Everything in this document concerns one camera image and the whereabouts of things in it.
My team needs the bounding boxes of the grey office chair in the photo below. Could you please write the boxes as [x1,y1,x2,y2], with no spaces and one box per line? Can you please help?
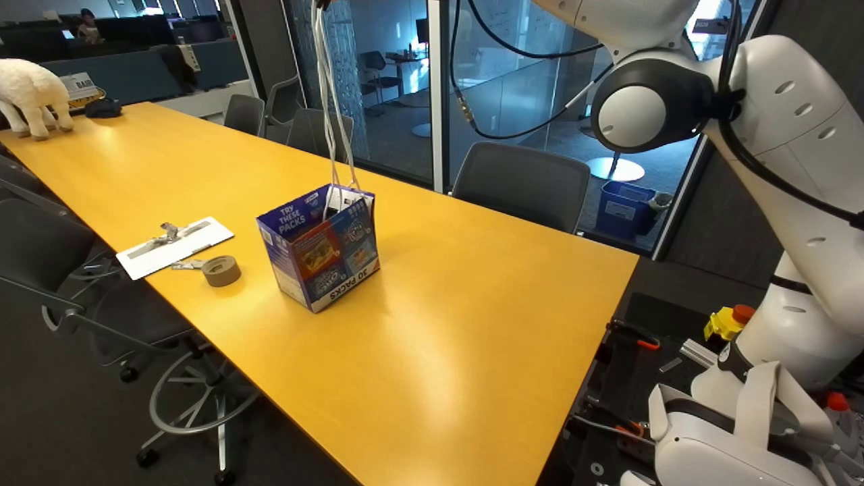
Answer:
[287,108,352,162]
[224,95,266,136]
[452,143,588,233]

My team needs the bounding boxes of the grey office chair middle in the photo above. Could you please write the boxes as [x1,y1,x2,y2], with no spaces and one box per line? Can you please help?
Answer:
[287,108,352,162]

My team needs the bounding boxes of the grey office chair near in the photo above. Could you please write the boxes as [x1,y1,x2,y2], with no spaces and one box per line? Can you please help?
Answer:
[452,143,588,233]

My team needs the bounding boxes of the black object on table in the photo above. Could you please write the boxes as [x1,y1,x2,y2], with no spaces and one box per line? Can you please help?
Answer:
[85,98,125,118]

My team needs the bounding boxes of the yellow red emergency button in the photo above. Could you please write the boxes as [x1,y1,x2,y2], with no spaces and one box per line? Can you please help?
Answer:
[702,305,753,340]

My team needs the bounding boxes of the brown tape roll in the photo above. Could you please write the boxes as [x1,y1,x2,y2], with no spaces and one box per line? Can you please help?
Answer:
[204,257,240,287]

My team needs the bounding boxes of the blue recycling bin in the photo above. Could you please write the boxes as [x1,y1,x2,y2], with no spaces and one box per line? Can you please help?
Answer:
[596,182,672,241]

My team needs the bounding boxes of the grey office chair far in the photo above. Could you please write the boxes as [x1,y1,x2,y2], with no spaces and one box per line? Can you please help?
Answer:
[224,95,266,136]

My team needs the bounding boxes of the white rope long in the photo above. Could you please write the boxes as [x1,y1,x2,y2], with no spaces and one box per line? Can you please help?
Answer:
[312,0,344,221]

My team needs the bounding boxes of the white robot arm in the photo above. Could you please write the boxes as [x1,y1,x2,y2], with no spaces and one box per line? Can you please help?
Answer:
[534,0,864,390]

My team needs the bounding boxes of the white VR headset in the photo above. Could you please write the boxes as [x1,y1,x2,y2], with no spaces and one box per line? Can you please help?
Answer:
[649,361,841,486]

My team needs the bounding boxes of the blue cardboard box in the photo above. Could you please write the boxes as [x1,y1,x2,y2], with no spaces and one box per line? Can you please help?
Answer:
[256,183,380,313]

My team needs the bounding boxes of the white flat paper tray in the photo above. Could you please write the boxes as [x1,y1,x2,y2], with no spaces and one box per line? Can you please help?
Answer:
[116,217,233,280]

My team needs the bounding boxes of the black office chair left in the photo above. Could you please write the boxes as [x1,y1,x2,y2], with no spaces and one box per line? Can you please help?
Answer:
[0,187,259,486]

